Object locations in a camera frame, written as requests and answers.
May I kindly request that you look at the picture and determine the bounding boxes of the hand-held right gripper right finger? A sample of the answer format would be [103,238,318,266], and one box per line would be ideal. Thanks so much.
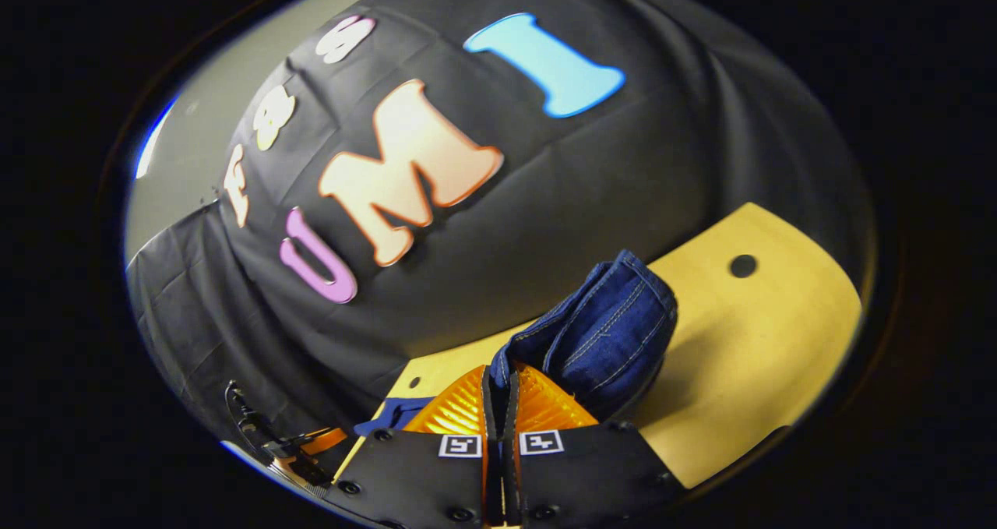
[499,361,686,527]

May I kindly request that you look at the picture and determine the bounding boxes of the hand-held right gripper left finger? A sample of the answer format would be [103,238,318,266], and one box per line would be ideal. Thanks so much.
[327,364,500,527]

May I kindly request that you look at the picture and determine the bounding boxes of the blue denim jeans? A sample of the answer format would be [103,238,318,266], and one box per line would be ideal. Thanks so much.
[354,250,678,436]

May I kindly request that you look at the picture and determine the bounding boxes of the black backdrop cloth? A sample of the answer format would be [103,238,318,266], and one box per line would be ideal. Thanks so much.
[125,0,877,467]

